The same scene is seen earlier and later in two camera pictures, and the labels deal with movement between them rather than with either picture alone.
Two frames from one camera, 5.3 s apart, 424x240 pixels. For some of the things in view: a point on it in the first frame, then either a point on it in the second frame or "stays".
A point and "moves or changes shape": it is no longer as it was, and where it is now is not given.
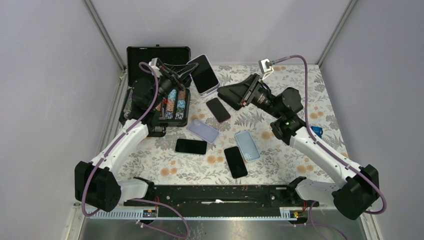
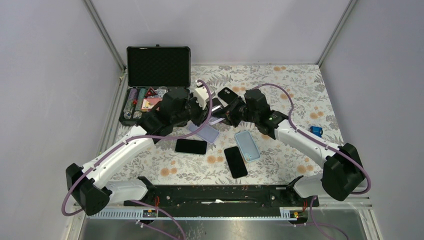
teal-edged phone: [191, 146] stays
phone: [247, 145] stays
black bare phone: [235, 162] stays
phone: [203, 131] stays
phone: [209, 92] moves or changes shape
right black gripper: [243, 93] to [230, 111]
